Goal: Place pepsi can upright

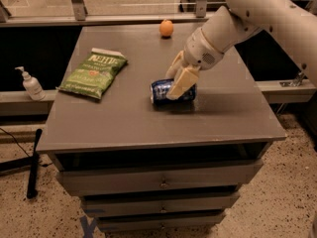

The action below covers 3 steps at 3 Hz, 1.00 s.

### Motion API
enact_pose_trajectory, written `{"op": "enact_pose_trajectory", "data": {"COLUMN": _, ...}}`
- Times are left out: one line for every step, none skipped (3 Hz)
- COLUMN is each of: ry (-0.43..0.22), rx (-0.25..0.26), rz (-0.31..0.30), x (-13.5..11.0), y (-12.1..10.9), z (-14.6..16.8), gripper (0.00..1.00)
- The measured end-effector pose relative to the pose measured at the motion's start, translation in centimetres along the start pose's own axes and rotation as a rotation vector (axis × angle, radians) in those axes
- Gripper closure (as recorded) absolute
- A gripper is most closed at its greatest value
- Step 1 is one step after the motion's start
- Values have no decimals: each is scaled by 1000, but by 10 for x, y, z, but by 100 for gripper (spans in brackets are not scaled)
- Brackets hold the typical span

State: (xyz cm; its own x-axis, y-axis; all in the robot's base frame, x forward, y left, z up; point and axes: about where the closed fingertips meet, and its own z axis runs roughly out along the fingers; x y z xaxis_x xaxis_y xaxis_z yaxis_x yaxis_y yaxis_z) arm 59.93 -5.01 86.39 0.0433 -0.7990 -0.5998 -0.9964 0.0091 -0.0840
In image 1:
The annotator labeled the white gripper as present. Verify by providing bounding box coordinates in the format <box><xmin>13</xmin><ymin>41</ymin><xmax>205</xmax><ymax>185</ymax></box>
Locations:
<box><xmin>165</xmin><ymin>28</ymin><xmax>224</xmax><ymax>100</ymax></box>

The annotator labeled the blue pepsi can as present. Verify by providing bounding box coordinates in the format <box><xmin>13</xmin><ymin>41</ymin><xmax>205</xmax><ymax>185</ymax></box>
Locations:
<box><xmin>150</xmin><ymin>79</ymin><xmax>196</xmax><ymax>105</ymax></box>

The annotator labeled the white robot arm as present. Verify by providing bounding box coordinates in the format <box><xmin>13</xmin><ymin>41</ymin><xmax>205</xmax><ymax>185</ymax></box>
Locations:
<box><xmin>165</xmin><ymin>0</ymin><xmax>317</xmax><ymax>100</ymax></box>

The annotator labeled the orange fruit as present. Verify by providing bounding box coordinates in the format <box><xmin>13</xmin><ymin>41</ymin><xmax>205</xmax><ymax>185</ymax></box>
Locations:
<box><xmin>159</xmin><ymin>20</ymin><xmax>173</xmax><ymax>38</ymax></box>

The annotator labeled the green kettle chips bag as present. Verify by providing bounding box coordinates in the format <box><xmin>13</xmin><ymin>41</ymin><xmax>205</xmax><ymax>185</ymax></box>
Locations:
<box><xmin>58</xmin><ymin>48</ymin><xmax>127</xmax><ymax>99</ymax></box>

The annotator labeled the grey top drawer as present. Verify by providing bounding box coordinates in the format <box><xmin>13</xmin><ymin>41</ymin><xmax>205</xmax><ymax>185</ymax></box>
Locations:
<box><xmin>56</xmin><ymin>160</ymin><xmax>264</xmax><ymax>196</ymax></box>

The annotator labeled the grey drawer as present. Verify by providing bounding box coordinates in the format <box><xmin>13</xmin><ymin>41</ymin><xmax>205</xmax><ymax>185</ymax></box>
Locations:
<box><xmin>97</xmin><ymin>210</ymin><xmax>225</xmax><ymax>232</ymax></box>
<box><xmin>56</xmin><ymin>160</ymin><xmax>264</xmax><ymax>196</ymax></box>
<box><xmin>81</xmin><ymin>192</ymin><xmax>240</xmax><ymax>217</ymax></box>

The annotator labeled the grey metal railing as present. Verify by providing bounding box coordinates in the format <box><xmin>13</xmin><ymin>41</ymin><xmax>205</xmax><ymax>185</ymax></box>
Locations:
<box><xmin>0</xmin><ymin>0</ymin><xmax>225</xmax><ymax>27</ymax></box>

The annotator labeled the white pump dispenser bottle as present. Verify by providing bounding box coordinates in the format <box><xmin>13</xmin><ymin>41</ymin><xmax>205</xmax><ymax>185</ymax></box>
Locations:
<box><xmin>17</xmin><ymin>66</ymin><xmax>46</xmax><ymax>101</ymax></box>

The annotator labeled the grey middle drawer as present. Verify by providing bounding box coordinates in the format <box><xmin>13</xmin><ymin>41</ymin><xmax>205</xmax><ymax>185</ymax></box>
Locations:
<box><xmin>81</xmin><ymin>192</ymin><xmax>240</xmax><ymax>217</ymax></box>

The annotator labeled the grey bottom drawer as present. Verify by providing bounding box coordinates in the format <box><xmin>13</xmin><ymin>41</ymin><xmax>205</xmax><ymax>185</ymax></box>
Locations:
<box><xmin>97</xmin><ymin>210</ymin><xmax>225</xmax><ymax>232</ymax></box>

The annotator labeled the black tripod leg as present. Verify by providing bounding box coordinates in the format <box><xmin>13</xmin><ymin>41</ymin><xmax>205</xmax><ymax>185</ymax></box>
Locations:
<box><xmin>0</xmin><ymin>129</ymin><xmax>42</xmax><ymax>199</ymax></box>

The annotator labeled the black floor cable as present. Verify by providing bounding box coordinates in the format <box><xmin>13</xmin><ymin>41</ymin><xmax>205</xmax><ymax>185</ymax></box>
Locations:
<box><xmin>0</xmin><ymin>126</ymin><xmax>53</xmax><ymax>168</ymax></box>

